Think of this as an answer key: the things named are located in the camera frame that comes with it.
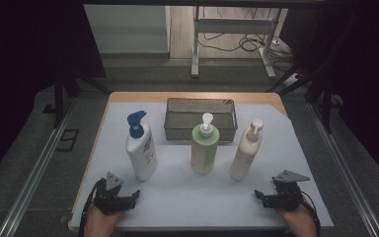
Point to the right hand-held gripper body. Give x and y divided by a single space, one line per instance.
288 197

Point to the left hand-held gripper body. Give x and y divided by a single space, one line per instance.
109 199

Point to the white bottle with blue pump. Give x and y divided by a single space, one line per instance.
142 154

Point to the cream bottle with cream pump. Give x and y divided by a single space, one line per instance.
245 158

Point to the green bottle with white pump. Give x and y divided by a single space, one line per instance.
204 151

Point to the metal mesh basket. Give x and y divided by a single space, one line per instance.
184 115

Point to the person's left hand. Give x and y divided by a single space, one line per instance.
100 223

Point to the person's right hand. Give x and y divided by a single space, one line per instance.
297 223

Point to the pale blue table mat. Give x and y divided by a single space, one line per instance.
190 200

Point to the black metal stand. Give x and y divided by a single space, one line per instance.
325 105
59 98

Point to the white power strip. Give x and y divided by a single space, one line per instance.
292 79

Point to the dark curtain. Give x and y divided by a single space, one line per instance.
368 82
19 65

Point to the white panel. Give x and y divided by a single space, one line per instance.
128 29

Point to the aluminium rail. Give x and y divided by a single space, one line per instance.
345 174
33 181

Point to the white metal desk frame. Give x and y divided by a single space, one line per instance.
235 25

